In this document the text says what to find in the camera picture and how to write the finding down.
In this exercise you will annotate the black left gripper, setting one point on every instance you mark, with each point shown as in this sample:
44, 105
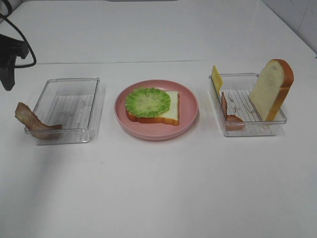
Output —
10, 48

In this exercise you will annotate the bacon strip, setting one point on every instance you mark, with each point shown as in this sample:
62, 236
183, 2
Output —
234, 123
24, 114

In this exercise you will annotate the green lettuce leaf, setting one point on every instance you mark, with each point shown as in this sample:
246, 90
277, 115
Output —
147, 102

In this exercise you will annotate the bread slice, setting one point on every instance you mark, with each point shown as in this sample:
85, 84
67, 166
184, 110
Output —
271, 88
170, 117

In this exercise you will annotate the yellow cheese slice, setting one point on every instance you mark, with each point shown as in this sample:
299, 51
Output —
217, 79

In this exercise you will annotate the left clear plastic container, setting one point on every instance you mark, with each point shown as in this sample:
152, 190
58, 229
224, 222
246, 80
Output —
74, 103

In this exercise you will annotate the clear plastic container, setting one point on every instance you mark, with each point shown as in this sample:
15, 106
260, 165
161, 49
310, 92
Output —
237, 87
74, 103

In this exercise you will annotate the pink round plate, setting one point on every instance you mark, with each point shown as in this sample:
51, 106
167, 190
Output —
188, 111

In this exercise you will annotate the right clear plastic container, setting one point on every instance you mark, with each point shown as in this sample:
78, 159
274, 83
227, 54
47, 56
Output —
237, 87

